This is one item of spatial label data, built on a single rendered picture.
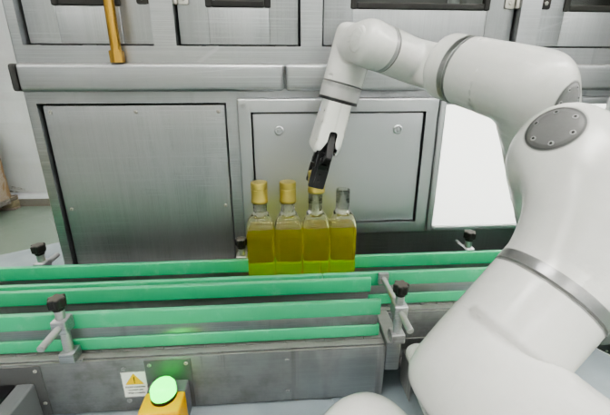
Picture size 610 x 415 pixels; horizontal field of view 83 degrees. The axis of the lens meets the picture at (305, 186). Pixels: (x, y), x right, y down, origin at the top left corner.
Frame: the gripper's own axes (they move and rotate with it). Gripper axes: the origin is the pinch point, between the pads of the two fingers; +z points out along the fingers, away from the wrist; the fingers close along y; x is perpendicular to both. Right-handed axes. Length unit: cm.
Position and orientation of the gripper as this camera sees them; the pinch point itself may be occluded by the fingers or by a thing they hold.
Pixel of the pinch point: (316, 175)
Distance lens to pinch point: 70.0
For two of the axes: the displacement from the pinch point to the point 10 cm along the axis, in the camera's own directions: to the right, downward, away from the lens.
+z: -2.5, 9.3, 2.7
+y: 0.8, 3.0, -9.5
